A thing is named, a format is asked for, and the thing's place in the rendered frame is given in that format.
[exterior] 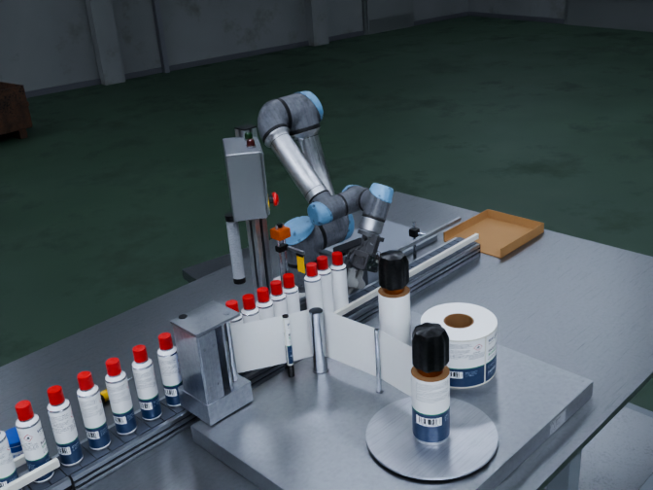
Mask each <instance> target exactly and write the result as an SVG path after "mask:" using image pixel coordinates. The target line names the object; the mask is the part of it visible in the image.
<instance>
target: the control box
mask: <svg viewBox="0 0 653 490"><path fill-rule="evenodd" d="M253 137H254V140H255V144H256V147H255V148H252V149H248V148H246V145H247V141H244V138H242V137H232V138H224V139H223V153H224V161H225V168H226V176H227V183H228V191H229V198H230V205H231V210H232V216H233V221H234V222H241V221H248V220H255V219H263V218H267V217H268V215H270V210H269V199H268V193H267V185H266V175H265V166H264V157H263V156H264V153H263V151H262V148H261V145H260V143H259V140H258V138H257V137H256V136H253Z"/></svg>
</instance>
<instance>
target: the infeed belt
mask: <svg viewBox="0 0 653 490"><path fill-rule="evenodd" d="M463 240H464V238H461V237H458V238H456V239H455V240H453V241H451V242H449V243H447V244H446V245H444V246H442V247H440V248H438V249H436V250H435V251H433V252H431V253H429V254H427V255H425V256H424V257H422V258H420V259H418V260H416V261H414V262H413V263H411V264H409V270H410V269H412V268H414V267H415V266H417V265H419V264H421V263H423V262H425V261H427V260H429V259H431V258H432V257H434V256H436V255H438V254H440V253H441V252H443V251H445V250H447V249H449V248H450V247H452V246H454V245H456V244H458V243H459V242H461V241H463ZM475 244H477V242H475V241H473V242H471V243H469V244H468V245H466V246H464V247H462V249H460V250H458V251H456V252H455V253H453V254H451V255H449V256H447V257H446V258H444V259H442V260H440V261H439V262H436V263H434V264H432V265H431V266H429V267H427V268H425V269H424V270H422V271H420V272H418V273H417V274H415V275H413V276H411V277H409V282H410V281H412V280H414V279H415V278H417V277H419V276H421V275H423V274H424V273H426V272H428V271H430V270H431V269H433V268H435V267H437V266H438V265H440V264H442V263H444V262H446V261H448V260H450V259H451V258H453V257H455V256H456V255H457V254H459V253H461V252H463V251H464V250H466V249H468V248H470V247H471V246H473V245H475ZM378 287H380V285H379V281H378V282H376V283H374V284H373V285H371V286H369V287H367V288H365V289H363V290H362V291H360V292H358V293H356V294H354V295H352V296H351V297H348V299H349V303H351V302H352V301H354V300H356V299H358V298H360V297H362V296H364V295H366V294H368V293H369V292H371V291H373V290H375V289H377V288H378ZM376 300H378V296H377V297H374V298H372V299H371V300H369V301H367V302H365V303H364V304H362V305H360V306H358V307H357V308H355V309H353V310H351V311H349V313H348V314H347V315H344V316H342V317H345V318H347V317H349V316H351V315H353V314H354V313H356V312H358V311H360V310H361V309H363V308H365V307H367V306H368V305H369V304H371V303H373V302H374V301H376ZM254 370H255V369H254ZM254 370H250V371H245V372H240V373H237V374H239V375H241V376H245V375H247V374H249V373H250V372H252V371H254ZM160 405H161V410H162V416H161V417H160V418H159V419H158V420H155V421H153V422H147V421H144V420H143V418H142V413H141V411H140V412H138V413H136V414H135V419H136V423H137V431H136V432H135V433H134V434H132V435H130V436H126V437H122V436H119V435H118V434H117V430H116V426H114V427H112V428H110V429H108V430H109V434H110V439H111V445H110V446H109V447H108V448H106V449H104V450H102V451H92V450H91V449H90V448H89V444H88V440H87V441H85V442H84V443H82V444H81V447H82V451H83V455H84V459H83V460H82V462H81V463H80V464H79V465H77V466H75V467H71V468H66V467H63V466H62V465H61V461H60V457H59V456H58V457H56V458H57V459H58V461H59V465H60V467H59V468H60V469H61V470H62V471H63V472H64V473H65V474H66V475H67V476H69V475H70V476H71V474H73V473H75V472H77V471H79V470H81V469H82V468H84V467H86V466H88V465H89V464H91V463H93V462H95V461H96V460H98V459H100V458H102V457H103V456H105V455H107V454H109V453H110V452H112V451H114V450H116V449H117V448H119V447H121V446H123V445H124V444H126V443H128V442H130V441H132V440H133V439H135V438H137V437H139V436H141V435H142V434H144V433H145V432H147V431H149V430H151V429H152V428H154V427H156V426H158V425H159V424H161V423H163V422H165V421H166V420H168V419H170V418H172V417H173V416H175V415H177V414H179V413H180V412H182V411H184V410H185V409H184V408H183V407H181V406H180V407H176V408H171V407H169V406H167V404H166V399H163V400H161V401H160Z"/></svg>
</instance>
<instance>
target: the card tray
mask: <svg viewBox="0 0 653 490"><path fill-rule="evenodd" d="M543 232H544V223H542V222H538V221H534V220H530V219H526V218H522V217H518V216H514V215H510V214H506V213H502V212H499V211H495V210H491V209H487V210H485V211H483V212H481V213H479V214H477V215H475V216H474V217H472V218H470V219H468V220H466V221H464V222H462V223H460V224H458V225H456V226H455V227H452V228H450V229H448V230H446V231H444V242H447V241H449V240H451V239H453V238H455V237H461V238H464V239H467V238H468V237H470V236H471V235H473V234H475V233H478V239H477V240H475V242H477V243H479V244H480V253H483V254H487V255H490V256H493V257H497V258H500V259H501V258H503V257H505V256H506V255H508V254H509V253H511V252H513V251H514V250H516V249H518V248H519V247H521V246H522V245H524V244H526V243H527V242H529V241H531V240H532V239H534V238H536V237H537V236H539V235H540V234H542V233H543Z"/></svg>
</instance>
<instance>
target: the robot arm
mask: <svg viewBox="0 0 653 490"><path fill-rule="evenodd" d="M323 114H324V111H323V107H322V104H321V102H320V100H319V99H318V97H317V96H316V95H314V94H313V93H312V92H310V91H306V90H305V91H301V92H295V93H294V94H290V95H287V96H283V97H280V98H277V99H272V100H270V101H268V102H266V103H265V104H264V105H263V106H262V107H261V109H260V111H259V113H258V133H259V136H260V138H261V140H262V142H263V143H264V145H265V146H266V147H268V148H271V149H272V151H273V152H274V154H275V155H276V157H277V158H278V159H279V161H281V163H282V164H283V166H284V167H285V169H286V170H287V172H288V173H289V175H290V176H291V178H292V179H293V181H294V182H295V184H296V185H297V187H298V188H299V190H300V191H301V193H302V194H303V196H304V197H305V199H306V200H307V201H308V203H309V204H310V205H309V206H308V209H307V213H308V216H309V217H308V216H301V217H296V218H293V219H291V220H289V221H287V222H286V223H285V224H284V226H285V227H288V228H290V230H291V237H288V238H286V243H287V244H289V246H292V247H294V248H297V249H299V250H302V251H305V254H304V255H303V256H304V267H305V273H302V272H300V271H298V269H297V259H296V253H295V252H293V251H290V250H287V255H288V265H289V273H292V274H293V275H294V284H295V285H296V286H297V287H298V292H299V293H305V286H304V277H305V276H306V264H307V263H317V257H318V256H319V251H321V250H324V249H325V248H328V247H330V246H332V245H335V244H337V243H341V242H343V241H344V240H346V239H348V238H350V237H351V236H352V234H353V232H354V228H355V223H354V218H353V215H352V213H354V212H357V211H360V210H361V211H363V212H362V215H361V221H360V224H359V230H358V233H359V234H362V237H361V238H357V239H354V240H352V241H349V242H346V243H343V244H341V245H338V246H335V247H333V252H336V251H339V252H342V255H343V256H346V255H347V257H346V258H345V262H344V263H345V264H346V266H347V267H346V268H347V284H348V295H349V294H350V293H351V292H352V291H353V290H354V289H363V288H364V287H365V282H364V281H363V280H362V277H363V271H364V270H366V271H370V272H374V273H375V272H378V267H377V266H378V260H379V258H380V257H379V255H378V253H377V252H379V251H377V250H378V247H379V244H380V241H381V242H384V239H385V238H383V237H380V235H379V234H381V233H382V230H383V226H384V223H385V221H386V218H387V215H388V212H389V208H390V205H391V203H392V198H393V194H394V190H393V189H392V188H390V187H387V186H384V185H381V184H377V183H373V184H372V185H371V187H370V188H364V187H362V186H358V185H349V186H347V187H345V189H344V190H343V191H342V192H341V193H338V194H335V193H334V189H333V186H332V182H331V180H330V176H329V173H328V169H327V163H326V160H325V156H324V152H323V149H322V145H321V142H320V138H319V135H318V132H319V130H320V128H321V126H320V121H321V120H322V119H323ZM376 253H377V255H376ZM352 266H354V267H355V268H352Z"/></svg>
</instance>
